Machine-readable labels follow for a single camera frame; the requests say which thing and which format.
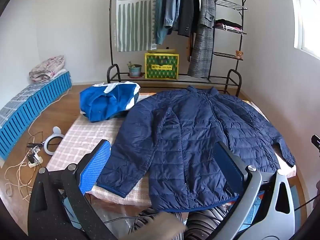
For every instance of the potted plant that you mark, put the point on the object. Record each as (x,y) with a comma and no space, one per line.
(134,69)

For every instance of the pink plaid blanket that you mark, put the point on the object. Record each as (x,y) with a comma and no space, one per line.
(82,135)

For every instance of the green striped hanging cloth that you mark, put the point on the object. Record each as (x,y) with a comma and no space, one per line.
(132,17)

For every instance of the navy puffer jacket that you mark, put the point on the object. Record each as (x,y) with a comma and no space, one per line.
(187,135)

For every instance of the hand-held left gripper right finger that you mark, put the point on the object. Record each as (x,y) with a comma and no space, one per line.
(230,160)

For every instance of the window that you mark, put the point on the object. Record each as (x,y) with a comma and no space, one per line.
(307,17)

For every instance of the yellow green patterned box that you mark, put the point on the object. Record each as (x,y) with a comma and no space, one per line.
(161,66)

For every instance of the dark folded clothes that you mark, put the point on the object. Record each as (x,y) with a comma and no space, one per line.
(228,25)

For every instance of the blue slatted mattress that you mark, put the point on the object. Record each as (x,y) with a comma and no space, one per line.
(32,100)

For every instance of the small teddy bear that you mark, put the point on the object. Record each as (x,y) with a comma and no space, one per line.
(239,54)

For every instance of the light blue denim shirt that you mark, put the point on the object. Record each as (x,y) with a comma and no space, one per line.
(160,17)

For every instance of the black blazer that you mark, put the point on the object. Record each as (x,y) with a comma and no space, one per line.
(187,7)

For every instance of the black metal clothes rack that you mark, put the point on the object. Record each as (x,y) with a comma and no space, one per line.
(240,83)

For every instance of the black white striped cloth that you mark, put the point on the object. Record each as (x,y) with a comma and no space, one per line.
(200,225)

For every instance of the blue denim jacket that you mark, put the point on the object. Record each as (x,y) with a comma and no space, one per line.
(175,5)

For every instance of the white folded garment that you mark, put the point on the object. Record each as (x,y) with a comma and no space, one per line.
(82,112)

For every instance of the floral folded quilt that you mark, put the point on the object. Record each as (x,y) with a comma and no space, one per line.
(47,68)

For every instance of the grey plaid coat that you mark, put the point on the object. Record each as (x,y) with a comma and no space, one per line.
(202,42)

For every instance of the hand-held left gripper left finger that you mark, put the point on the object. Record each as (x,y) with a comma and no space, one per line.
(97,165)

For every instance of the blue and white jacket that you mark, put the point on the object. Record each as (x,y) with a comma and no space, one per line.
(107,100)

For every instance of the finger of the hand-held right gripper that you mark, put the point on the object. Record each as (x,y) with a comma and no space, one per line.
(316,141)

